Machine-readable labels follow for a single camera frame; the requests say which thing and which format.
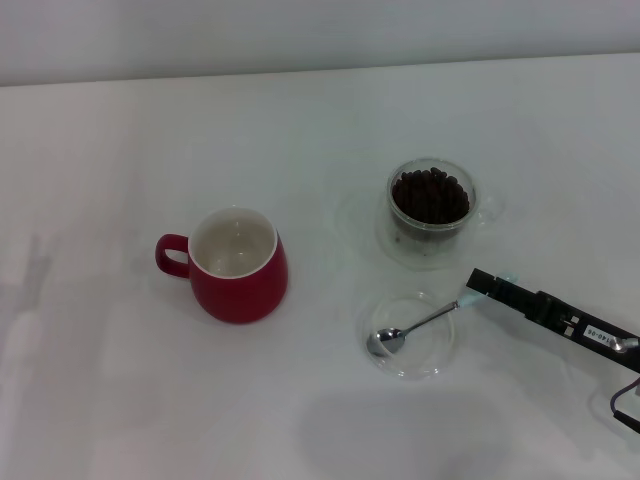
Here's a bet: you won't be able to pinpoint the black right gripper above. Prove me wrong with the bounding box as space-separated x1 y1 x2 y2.
464 268 640 374

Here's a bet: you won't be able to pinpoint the dark thin cable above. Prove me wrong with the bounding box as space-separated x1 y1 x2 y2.
608 377 640 437

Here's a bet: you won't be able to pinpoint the clear glass saucer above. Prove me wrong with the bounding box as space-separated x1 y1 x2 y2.
373 194 496 272

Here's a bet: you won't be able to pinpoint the small clear glass dish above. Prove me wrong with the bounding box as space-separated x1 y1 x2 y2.
356 291 459 382

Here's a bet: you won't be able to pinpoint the dark roasted coffee beans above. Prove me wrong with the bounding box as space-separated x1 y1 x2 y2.
391 167 471 225

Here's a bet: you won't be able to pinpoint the blue handled metal spoon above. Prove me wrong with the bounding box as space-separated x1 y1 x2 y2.
366 272 519 359

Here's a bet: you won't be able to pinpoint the red ceramic mug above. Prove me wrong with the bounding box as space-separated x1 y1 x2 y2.
154 206 290 325

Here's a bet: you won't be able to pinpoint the clear glass cup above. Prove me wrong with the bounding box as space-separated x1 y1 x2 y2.
384 158 507 247

